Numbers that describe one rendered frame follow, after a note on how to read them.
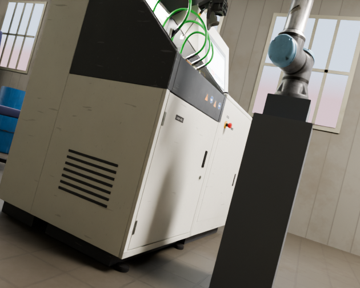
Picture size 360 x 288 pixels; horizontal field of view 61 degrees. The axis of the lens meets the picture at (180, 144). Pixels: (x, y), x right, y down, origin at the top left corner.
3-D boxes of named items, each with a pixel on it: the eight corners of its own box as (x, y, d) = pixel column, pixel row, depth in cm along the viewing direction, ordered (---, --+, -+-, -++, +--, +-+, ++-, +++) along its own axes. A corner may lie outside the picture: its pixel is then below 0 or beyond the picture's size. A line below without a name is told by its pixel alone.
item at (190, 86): (171, 91, 129) (181, 55, 130) (163, 90, 131) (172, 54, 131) (218, 122, 184) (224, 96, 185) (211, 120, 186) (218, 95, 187)
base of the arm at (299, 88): (307, 108, 141) (312, 87, 142) (307, 99, 128) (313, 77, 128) (274, 103, 147) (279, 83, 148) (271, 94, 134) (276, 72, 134)
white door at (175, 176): (128, 251, 125) (171, 91, 127) (124, 248, 126) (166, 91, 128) (191, 232, 183) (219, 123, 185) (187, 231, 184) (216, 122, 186)
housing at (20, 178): (26, 227, 149) (106, -62, 154) (-9, 209, 162) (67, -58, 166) (162, 211, 274) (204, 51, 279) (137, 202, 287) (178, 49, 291)
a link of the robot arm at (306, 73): (313, 85, 138) (320, 56, 138) (302, 74, 128) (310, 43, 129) (288, 84, 146) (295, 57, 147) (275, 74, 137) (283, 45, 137)
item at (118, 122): (116, 276, 123) (167, 88, 125) (25, 227, 149) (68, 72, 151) (187, 247, 186) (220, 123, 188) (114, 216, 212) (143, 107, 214)
